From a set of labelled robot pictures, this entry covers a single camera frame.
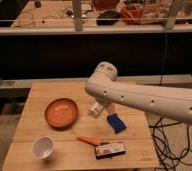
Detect white tube bottle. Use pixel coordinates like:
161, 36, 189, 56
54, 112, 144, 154
89, 102, 103, 118

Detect metal post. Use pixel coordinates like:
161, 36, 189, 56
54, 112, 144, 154
72, 0, 83, 31
165, 0, 181, 30

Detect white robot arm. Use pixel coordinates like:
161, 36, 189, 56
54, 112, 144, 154
85, 62, 192, 125

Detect metal post right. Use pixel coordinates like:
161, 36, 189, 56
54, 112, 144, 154
165, 0, 181, 30

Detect black floor cables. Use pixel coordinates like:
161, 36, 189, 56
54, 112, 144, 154
148, 116, 192, 171

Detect orange basket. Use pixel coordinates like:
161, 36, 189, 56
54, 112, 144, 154
120, 6, 141, 25

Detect orange ceramic bowl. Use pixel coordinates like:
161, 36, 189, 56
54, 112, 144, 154
45, 98, 79, 128

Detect blue sponge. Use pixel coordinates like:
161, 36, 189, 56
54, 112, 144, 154
107, 113, 126, 134

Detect black object on bench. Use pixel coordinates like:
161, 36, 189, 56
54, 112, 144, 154
96, 10, 120, 26

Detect white paper cup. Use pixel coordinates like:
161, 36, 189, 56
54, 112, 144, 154
31, 136, 54, 161

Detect metal post left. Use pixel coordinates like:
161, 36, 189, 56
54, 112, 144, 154
72, 0, 83, 31

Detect orange handled knife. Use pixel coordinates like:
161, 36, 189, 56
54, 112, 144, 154
77, 137, 105, 146

